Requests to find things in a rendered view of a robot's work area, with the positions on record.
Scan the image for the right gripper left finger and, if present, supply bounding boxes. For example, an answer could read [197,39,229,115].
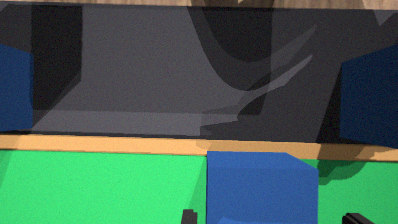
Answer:
[181,209,197,224]

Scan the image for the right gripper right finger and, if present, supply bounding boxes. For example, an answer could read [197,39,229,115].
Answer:
[342,213,374,224]

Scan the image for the tall dark blue block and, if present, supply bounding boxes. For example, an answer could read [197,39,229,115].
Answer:
[339,44,398,149]
[0,44,34,132]
[206,151,319,224]

